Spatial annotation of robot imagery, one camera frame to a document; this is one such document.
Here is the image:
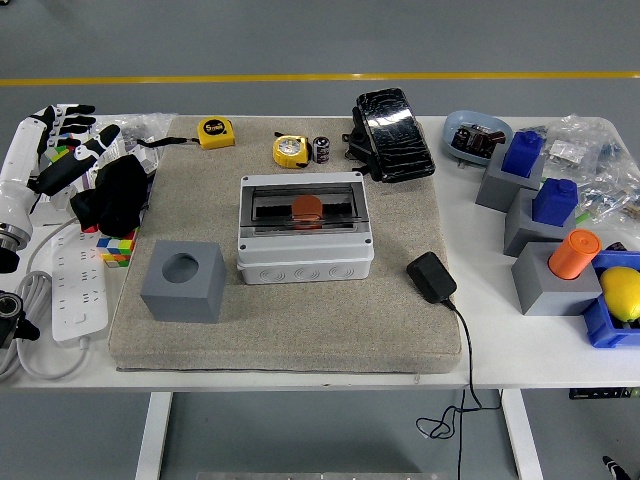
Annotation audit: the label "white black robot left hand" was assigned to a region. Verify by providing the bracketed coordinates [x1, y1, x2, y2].
[0, 103, 123, 236]

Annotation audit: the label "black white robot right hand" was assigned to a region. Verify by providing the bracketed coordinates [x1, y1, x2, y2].
[602, 454, 640, 480]

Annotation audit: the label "orange cylinder battery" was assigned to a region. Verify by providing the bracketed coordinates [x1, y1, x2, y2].
[291, 194, 325, 230]
[547, 228, 602, 280]

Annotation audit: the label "smoky transparent box lid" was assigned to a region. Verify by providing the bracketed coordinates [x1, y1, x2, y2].
[241, 182, 371, 236]

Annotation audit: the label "blue square battery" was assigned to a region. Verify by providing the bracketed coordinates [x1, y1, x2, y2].
[531, 177, 580, 226]
[501, 130, 546, 180]

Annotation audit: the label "grey plastic junction box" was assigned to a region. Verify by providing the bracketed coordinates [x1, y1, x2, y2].
[235, 171, 376, 285]

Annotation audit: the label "large colourful puzzle cube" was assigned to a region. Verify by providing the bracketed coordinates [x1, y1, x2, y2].
[42, 142, 71, 166]

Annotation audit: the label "white purple card packet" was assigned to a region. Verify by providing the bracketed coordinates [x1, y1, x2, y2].
[79, 139, 131, 191]

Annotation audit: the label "black table control panel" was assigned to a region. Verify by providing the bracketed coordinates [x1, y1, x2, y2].
[568, 387, 640, 401]

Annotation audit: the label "black cloth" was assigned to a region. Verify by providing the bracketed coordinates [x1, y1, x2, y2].
[68, 154, 151, 239]

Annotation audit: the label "white table leg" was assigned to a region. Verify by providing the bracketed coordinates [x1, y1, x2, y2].
[134, 391, 174, 480]
[501, 389, 544, 480]

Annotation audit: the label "clear plastic bags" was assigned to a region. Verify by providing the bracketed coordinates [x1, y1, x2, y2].
[92, 112, 179, 151]

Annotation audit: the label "white electrical module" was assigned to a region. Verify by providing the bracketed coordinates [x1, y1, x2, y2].
[127, 144, 161, 174]

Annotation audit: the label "small colourful puzzle cube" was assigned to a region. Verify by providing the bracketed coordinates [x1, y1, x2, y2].
[95, 227, 139, 270]

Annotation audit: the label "white power strip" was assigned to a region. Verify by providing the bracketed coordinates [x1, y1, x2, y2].
[51, 230, 110, 347]

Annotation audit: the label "blue plastic bin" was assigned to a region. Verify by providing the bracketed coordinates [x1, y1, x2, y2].
[582, 249, 640, 350]

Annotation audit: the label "yellow lemon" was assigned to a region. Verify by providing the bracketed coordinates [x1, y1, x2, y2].
[598, 266, 640, 323]

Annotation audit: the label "grey block holder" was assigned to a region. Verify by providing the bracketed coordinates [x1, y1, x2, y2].
[474, 147, 547, 214]
[503, 188, 579, 259]
[510, 241, 604, 317]

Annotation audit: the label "grey block with round hole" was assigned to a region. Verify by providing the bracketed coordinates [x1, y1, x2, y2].
[139, 238, 229, 325]

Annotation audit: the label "black power adapter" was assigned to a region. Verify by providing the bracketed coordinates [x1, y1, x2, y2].
[405, 251, 459, 304]

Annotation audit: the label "clear bags of parts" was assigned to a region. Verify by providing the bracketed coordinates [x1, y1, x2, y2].
[519, 113, 640, 224]

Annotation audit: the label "grey-brown mat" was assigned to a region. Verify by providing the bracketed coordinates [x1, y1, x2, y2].
[107, 115, 464, 375]

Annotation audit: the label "dark electronic parts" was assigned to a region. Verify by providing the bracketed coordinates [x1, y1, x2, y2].
[451, 123, 507, 160]

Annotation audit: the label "blue-grey bowl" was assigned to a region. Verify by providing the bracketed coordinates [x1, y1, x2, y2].
[443, 109, 515, 169]

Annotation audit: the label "white power strip cable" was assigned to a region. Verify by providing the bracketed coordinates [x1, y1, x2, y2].
[0, 219, 96, 384]

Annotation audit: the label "black adapter cord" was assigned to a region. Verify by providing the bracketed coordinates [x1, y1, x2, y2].
[415, 297, 503, 480]

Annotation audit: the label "yellow tape measure with strap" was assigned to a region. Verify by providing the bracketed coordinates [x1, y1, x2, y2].
[135, 117, 236, 151]

